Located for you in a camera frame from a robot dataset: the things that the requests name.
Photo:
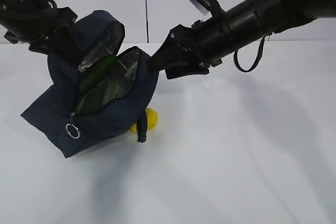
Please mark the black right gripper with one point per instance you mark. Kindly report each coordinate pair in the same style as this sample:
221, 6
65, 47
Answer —
190, 51

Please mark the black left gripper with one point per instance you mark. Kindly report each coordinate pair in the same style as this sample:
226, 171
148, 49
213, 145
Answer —
60, 38

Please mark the dark navy fabric lunch bag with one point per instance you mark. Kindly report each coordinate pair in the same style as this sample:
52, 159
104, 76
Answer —
74, 123

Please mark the green cucumber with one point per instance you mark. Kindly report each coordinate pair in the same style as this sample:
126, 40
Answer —
93, 75

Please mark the yellow lemon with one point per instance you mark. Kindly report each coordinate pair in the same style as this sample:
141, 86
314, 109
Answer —
152, 121

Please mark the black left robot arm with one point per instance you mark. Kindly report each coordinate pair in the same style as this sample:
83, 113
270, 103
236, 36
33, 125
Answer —
43, 25

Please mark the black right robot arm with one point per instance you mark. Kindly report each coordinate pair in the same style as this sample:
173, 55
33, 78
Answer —
254, 20

